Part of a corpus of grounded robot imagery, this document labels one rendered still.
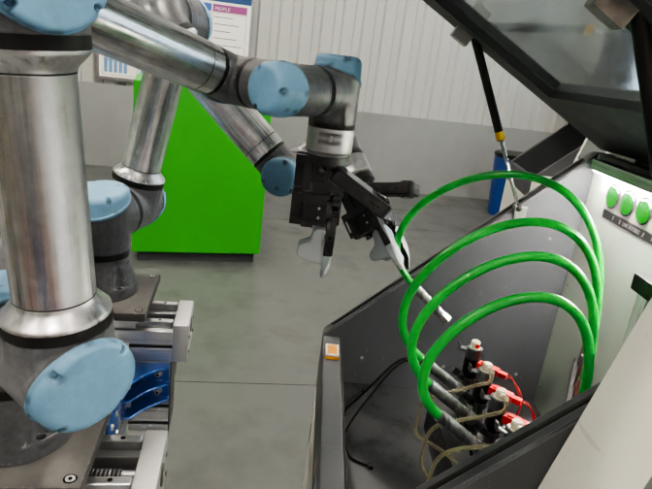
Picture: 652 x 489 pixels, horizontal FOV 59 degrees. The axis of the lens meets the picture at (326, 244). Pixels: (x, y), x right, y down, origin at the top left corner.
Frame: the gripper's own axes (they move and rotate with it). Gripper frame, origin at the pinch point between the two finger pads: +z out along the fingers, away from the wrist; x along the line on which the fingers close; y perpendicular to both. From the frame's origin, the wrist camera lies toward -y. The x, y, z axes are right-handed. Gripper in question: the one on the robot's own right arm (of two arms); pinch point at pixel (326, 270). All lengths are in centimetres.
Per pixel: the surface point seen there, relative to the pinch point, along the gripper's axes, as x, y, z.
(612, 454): 43, -30, 1
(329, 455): 13.1, -3.8, 27.8
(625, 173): -12, -53, -21
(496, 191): -592, -217, 92
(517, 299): 24.9, -23.9, -8.2
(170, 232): -311, 106, 99
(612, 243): -15, -56, -7
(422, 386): 25.0, -13.9, 6.0
